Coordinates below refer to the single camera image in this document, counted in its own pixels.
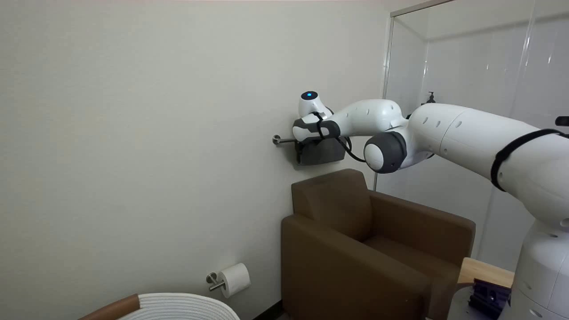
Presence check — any grey towel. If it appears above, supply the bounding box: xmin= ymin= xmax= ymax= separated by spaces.
xmin=293 ymin=135 xmax=346 ymax=167

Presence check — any chrome towel bar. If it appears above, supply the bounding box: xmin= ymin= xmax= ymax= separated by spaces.
xmin=270 ymin=133 xmax=296 ymax=147

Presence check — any brown armchair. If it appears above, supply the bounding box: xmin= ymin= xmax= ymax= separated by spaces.
xmin=279 ymin=167 xmax=476 ymax=320

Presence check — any white toilet paper roll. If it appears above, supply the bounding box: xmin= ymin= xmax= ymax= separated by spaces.
xmin=218 ymin=261 xmax=252 ymax=298

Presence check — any chrome toilet paper holder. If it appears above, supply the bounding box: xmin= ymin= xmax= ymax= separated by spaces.
xmin=204 ymin=270 xmax=229 ymax=295

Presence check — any light wooden side table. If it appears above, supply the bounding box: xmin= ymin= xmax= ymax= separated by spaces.
xmin=455 ymin=256 xmax=515 ymax=291

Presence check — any purple bag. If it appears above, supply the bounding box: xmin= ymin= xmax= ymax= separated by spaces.
xmin=467 ymin=279 xmax=512 ymax=320

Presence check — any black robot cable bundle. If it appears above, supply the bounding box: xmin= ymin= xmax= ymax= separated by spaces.
xmin=300 ymin=112 xmax=369 ymax=165

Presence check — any white rope laundry hamper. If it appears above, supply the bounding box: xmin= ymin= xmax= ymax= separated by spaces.
xmin=78 ymin=290 xmax=243 ymax=320

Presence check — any glass shower enclosure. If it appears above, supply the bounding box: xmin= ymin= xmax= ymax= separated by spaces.
xmin=371 ymin=0 xmax=569 ymax=274

